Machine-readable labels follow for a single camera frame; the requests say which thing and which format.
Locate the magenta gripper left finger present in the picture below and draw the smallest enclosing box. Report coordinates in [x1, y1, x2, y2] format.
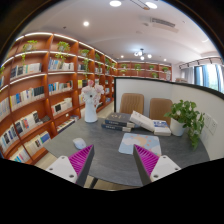
[45, 144, 95, 188]

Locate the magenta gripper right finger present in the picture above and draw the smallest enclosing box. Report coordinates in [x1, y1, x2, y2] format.
[133, 143, 182, 187]

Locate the white computer mouse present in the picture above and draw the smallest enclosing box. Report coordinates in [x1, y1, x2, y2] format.
[73, 138, 86, 150]

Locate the blue cover white book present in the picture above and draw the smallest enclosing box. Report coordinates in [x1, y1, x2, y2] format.
[153, 120, 171, 136]

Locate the open white book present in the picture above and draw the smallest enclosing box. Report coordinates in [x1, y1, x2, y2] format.
[130, 111, 155, 132]

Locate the dark bottom book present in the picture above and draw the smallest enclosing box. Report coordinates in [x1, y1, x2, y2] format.
[101, 123, 131, 132]

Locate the dark book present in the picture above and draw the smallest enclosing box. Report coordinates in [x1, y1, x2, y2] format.
[101, 123, 131, 132]
[105, 112, 135, 128]

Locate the white flower vase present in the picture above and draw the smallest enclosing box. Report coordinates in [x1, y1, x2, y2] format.
[84, 102, 98, 123]

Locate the dark top book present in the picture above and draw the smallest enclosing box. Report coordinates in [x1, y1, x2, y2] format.
[105, 112, 135, 128]

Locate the right tan chair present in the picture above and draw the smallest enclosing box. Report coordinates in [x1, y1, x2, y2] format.
[149, 98, 172, 124]

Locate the tan chair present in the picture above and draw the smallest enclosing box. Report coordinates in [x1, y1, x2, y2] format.
[120, 93, 144, 114]
[149, 98, 172, 124]

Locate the green potted plant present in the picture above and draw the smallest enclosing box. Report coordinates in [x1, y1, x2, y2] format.
[165, 100, 204, 150]

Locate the left tan chair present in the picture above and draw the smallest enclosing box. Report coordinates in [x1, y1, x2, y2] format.
[120, 93, 144, 114]

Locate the pink white flower bouquet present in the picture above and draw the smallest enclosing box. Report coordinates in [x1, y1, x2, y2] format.
[81, 80, 104, 107]

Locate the white partition panel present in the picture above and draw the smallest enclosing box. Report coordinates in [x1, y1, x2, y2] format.
[115, 77, 224, 160]

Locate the large wooden bookshelf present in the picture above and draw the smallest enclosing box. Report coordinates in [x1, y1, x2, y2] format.
[0, 32, 117, 164]

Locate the far wooden bookshelf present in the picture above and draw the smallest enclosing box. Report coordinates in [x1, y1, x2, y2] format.
[116, 61, 172, 81]

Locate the ceiling spot light fixture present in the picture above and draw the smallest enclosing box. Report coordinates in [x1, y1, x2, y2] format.
[134, 48, 152, 61]

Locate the wall power socket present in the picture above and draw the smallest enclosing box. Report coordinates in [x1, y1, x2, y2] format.
[204, 113, 217, 135]

